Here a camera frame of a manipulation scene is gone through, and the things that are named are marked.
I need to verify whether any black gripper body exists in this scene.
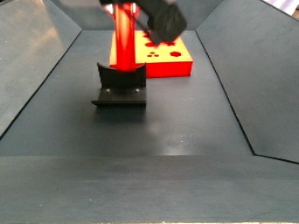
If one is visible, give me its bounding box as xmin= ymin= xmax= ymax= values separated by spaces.
xmin=98 ymin=0 xmax=186 ymax=46

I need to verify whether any red arch object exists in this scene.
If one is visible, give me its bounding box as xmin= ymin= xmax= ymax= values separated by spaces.
xmin=114 ymin=3 xmax=136 ymax=72

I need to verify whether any red shape-sorter board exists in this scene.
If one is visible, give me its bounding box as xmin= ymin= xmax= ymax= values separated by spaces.
xmin=108 ymin=30 xmax=193 ymax=79

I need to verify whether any black curved fixture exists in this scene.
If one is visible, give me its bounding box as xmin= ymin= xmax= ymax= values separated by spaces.
xmin=92 ymin=64 xmax=145 ymax=107

